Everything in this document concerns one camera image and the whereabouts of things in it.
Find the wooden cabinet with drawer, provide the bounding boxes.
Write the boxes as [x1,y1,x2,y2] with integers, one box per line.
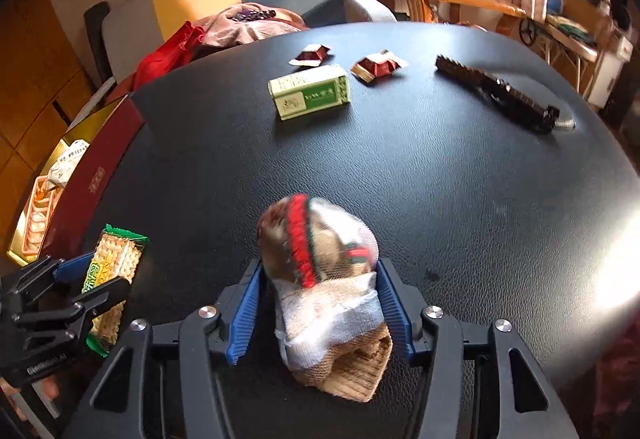
[585,34,634,108]

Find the green white small box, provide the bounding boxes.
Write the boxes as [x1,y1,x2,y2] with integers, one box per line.
[268,65,350,120]

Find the red gold storage box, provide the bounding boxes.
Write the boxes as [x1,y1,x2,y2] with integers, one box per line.
[6,96,143,267]

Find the orange plastic rack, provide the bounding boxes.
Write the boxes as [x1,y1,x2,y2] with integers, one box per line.
[22,176,63,259]

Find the brown toy brick train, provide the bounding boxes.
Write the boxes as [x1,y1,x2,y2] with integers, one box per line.
[435,55,560,134]

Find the cracker pack green wrapper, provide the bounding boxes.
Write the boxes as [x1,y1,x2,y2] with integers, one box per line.
[81,225,149,358]

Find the red chocolate candy packet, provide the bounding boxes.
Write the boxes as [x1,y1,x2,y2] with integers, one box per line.
[350,50,408,84]

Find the red cloth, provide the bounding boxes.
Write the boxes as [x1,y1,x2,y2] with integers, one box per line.
[106,22,205,103]

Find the white orange snack bag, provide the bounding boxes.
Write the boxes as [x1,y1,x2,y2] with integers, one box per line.
[47,139,89,190]

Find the purple beads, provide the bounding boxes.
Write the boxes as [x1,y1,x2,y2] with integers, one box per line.
[231,9,277,23]

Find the pink cloth on chair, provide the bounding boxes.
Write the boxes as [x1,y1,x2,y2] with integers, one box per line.
[194,2,307,50]

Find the folding chair with clothes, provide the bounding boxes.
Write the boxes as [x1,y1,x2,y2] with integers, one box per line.
[518,0,598,92]

